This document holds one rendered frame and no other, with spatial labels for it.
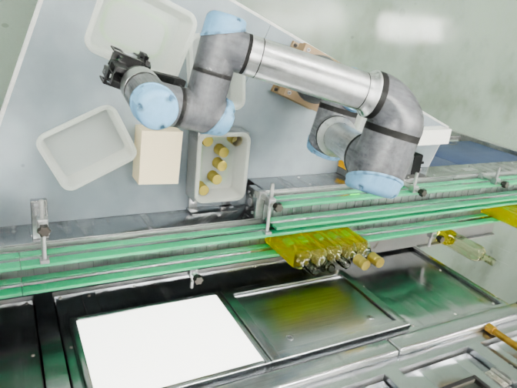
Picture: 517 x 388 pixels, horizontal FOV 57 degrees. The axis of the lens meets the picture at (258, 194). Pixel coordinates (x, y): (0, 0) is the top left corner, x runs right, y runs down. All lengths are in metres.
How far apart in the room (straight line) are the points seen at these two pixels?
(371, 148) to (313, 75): 0.20
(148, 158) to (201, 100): 0.55
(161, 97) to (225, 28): 0.17
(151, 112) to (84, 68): 0.58
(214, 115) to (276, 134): 0.77
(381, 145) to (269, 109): 0.69
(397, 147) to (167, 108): 0.45
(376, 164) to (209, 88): 0.36
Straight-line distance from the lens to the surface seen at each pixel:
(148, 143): 1.39
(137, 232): 1.42
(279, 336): 1.35
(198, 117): 0.88
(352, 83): 0.94
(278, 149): 1.66
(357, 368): 1.33
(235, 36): 0.88
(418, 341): 1.47
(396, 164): 0.99
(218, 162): 1.50
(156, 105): 0.83
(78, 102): 1.41
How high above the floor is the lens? 2.12
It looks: 55 degrees down
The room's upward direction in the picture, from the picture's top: 128 degrees clockwise
